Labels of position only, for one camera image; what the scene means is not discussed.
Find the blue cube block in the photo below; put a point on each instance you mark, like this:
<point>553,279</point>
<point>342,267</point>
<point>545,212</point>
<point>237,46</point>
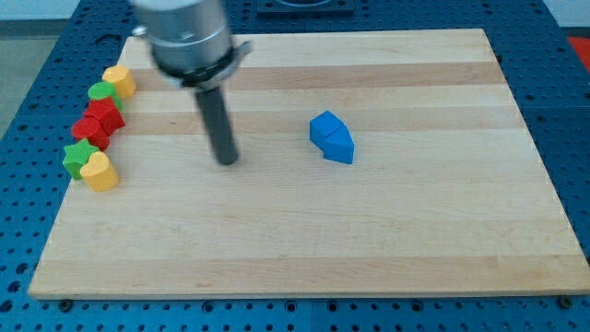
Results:
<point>322,126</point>

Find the blue pentagon block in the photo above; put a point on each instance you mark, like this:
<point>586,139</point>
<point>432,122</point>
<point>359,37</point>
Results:
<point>339,146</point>

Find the green star block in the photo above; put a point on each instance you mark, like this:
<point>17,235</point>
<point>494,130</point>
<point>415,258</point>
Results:
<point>76,156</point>

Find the red cylinder block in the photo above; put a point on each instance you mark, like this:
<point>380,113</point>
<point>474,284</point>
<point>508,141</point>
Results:
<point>91,129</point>

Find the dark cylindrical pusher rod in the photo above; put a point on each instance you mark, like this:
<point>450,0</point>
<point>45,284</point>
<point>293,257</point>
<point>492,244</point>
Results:
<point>216,120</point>

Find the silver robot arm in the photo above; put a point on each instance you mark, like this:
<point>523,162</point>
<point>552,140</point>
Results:
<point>191,43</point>

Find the wooden board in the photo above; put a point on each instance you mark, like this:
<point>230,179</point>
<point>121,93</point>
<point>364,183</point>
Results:
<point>447,195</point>

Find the green cylinder block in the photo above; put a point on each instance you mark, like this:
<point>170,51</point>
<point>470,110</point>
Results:
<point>102,90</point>

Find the yellow heart block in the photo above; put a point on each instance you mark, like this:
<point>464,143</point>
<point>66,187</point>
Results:
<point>99,173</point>

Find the red cube block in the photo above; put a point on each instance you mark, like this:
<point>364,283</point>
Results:
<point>107,113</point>

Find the yellow pentagon block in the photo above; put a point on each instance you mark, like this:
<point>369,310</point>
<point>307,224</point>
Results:
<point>122,79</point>

